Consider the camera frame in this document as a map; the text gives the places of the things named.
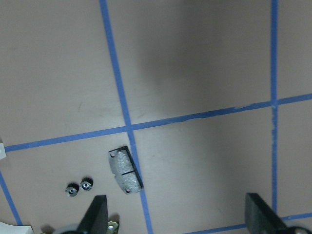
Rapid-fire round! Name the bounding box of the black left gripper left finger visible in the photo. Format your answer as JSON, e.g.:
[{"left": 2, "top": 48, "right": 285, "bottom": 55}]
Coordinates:
[{"left": 77, "top": 195, "right": 108, "bottom": 234}]

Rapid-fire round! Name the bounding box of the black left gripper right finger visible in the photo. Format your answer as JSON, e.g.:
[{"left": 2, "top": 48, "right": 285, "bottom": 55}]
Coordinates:
[{"left": 245, "top": 193, "right": 289, "bottom": 234}]

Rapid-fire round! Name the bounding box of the curved metal brake shoe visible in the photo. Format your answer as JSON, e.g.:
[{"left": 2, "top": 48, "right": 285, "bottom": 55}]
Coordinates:
[{"left": 107, "top": 214, "right": 120, "bottom": 234}]

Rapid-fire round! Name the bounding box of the small black bearing gear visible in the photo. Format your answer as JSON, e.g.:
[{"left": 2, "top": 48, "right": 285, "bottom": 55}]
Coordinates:
[
  {"left": 80, "top": 177, "right": 94, "bottom": 191},
  {"left": 65, "top": 183, "right": 79, "bottom": 197}
]

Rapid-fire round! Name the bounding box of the grey brake pad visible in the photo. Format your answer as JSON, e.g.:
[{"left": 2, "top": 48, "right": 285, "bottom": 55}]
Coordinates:
[{"left": 109, "top": 146, "right": 144, "bottom": 195}]

